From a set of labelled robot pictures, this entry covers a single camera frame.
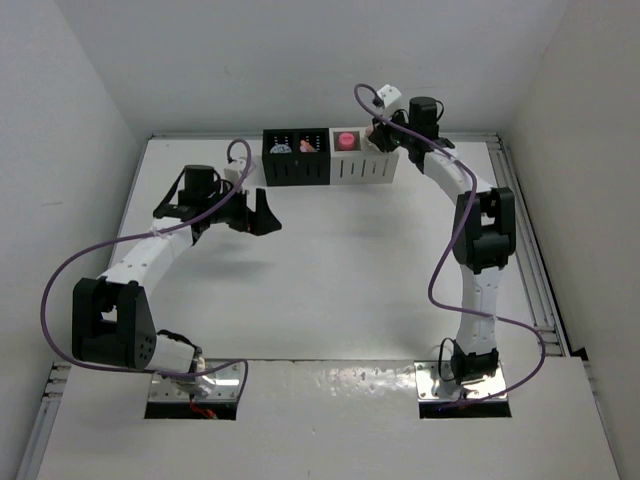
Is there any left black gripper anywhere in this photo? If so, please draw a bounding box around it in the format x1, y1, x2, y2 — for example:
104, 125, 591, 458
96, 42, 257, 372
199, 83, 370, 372
202, 180, 280, 235

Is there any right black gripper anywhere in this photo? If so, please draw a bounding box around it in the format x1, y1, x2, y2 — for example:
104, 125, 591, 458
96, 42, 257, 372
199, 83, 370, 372
372, 104, 417, 152

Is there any pink crayon tube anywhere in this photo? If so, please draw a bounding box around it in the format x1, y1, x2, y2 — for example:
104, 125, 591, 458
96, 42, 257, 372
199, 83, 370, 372
336, 132, 357, 151

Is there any black slotted container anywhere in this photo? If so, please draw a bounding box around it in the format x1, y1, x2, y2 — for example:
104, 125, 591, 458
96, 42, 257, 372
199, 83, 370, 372
261, 128, 330, 187

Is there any blue cap glue stick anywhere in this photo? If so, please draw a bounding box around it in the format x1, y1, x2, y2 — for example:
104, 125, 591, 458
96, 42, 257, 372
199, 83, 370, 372
269, 144, 292, 154

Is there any orange cap marker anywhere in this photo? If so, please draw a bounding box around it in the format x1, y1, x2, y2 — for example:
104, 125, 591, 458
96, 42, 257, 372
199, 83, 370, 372
300, 140, 316, 153

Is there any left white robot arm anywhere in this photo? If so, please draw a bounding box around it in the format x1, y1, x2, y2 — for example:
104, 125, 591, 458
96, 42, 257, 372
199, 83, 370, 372
71, 160, 282, 398

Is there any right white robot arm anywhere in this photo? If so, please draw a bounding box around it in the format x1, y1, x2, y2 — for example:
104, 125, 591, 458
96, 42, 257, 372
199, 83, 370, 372
368, 97, 516, 384

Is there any white slotted container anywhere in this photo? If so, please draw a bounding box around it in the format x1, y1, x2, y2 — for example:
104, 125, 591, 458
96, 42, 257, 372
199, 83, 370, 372
329, 127, 399, 185

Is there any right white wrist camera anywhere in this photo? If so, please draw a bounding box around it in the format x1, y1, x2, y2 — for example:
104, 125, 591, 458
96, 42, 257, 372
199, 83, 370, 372
374, 84, 402, 111

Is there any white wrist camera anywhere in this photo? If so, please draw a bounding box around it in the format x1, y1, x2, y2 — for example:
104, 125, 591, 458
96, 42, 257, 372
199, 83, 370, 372
374, 84, 402, 111
224, 157, 255, 185

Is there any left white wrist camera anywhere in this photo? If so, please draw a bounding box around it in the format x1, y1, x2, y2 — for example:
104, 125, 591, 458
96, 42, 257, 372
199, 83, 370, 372
224, 157, 255, 185

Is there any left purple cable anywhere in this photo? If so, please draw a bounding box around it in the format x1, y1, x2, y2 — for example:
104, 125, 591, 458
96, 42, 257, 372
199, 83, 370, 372
39, 138, 252, 391

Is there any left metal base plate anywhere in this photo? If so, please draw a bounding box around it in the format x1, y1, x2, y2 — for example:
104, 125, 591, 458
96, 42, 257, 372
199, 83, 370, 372
148, 359, 245, 403

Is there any metal base plate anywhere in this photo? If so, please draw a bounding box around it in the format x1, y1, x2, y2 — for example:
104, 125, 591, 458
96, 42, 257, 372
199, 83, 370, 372
414, 361, 506, 404
148, 359, 245, 403

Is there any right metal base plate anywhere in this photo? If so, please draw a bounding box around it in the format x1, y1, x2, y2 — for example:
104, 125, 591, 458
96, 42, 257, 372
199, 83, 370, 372
414, 361, 506, 404

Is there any right aluminium frame rail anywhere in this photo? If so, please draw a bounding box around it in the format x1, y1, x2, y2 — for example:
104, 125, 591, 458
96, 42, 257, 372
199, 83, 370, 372
487, 135, 571, 357

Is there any aluminium frame rail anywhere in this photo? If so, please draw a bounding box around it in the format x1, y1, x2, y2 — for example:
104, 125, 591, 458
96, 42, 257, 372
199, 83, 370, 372
16, 361, 71, 480
487, 135, 571, 357

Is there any left aluminium frame rail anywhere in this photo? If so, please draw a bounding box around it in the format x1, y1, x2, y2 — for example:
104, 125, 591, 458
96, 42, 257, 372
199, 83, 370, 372
16, 361, 71, 480

